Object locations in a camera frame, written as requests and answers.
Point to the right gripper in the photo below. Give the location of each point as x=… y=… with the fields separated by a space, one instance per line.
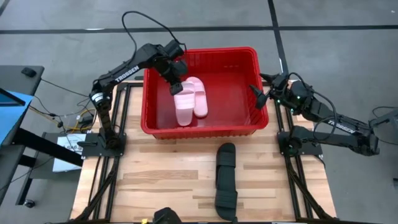
x=281 y=90

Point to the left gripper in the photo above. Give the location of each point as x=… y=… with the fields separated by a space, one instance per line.
x=172 y=70

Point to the pink foam slide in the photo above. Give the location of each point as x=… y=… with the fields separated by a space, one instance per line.
x=201 y=109
x=185 y=115

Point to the red plastic bin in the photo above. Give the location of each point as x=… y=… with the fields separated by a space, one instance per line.
x=230 y=102

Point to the black foam slide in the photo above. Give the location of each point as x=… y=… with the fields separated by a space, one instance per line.
x=226 y=161
x=226 y=199

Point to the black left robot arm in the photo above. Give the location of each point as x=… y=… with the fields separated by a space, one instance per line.
x=126 y=74

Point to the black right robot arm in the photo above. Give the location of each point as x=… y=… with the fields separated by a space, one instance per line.
x=342 y=127

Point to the white printed paper box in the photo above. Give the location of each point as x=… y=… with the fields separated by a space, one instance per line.
x=62 y=161

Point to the black computer mouse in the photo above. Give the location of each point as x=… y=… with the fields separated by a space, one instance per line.
x=28 y=71

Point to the black desk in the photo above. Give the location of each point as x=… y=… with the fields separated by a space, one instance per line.
x=15 y=81

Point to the blue board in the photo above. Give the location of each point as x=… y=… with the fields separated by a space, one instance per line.
x=12 y=121

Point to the black framed monitor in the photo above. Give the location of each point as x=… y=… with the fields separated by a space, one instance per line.
x=9 y=99

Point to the black desk caster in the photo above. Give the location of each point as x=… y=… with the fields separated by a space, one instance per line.
x=30 y=203

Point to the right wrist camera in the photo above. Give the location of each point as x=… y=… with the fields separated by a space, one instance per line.
x=299 y=90

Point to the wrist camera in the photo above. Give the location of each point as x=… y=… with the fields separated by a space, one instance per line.
x=173 y=49
x=299 y=90

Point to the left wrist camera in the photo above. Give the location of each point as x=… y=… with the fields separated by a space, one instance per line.
x=173 y=49

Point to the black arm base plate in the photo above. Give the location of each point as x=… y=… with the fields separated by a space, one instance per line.
x=90 y=151
x=311 y=150

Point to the black edge bracket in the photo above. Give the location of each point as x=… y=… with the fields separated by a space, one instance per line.
x=235 y=221

